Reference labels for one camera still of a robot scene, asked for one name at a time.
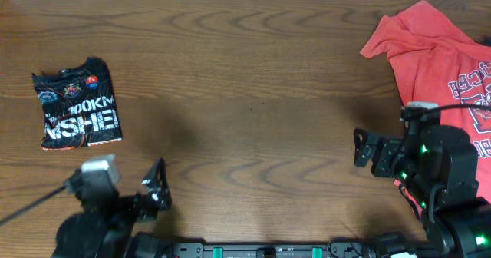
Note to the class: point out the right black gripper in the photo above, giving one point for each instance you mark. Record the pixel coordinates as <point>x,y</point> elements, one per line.
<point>388,147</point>

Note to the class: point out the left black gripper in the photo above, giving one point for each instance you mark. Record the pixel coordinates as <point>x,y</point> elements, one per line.
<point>162,193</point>

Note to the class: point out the black orange-patterned jersey shirt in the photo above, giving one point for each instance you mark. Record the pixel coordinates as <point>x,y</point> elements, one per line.
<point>79,106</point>

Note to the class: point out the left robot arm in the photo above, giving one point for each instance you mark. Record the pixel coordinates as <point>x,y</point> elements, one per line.
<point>104,227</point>

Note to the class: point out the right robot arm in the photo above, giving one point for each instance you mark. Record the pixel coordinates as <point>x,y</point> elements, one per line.
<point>437,166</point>

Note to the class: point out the red printed t-shirt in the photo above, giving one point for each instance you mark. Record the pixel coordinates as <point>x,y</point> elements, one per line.
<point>434,61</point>

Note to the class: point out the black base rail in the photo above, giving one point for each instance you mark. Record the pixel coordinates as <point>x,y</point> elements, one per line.
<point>334,249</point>

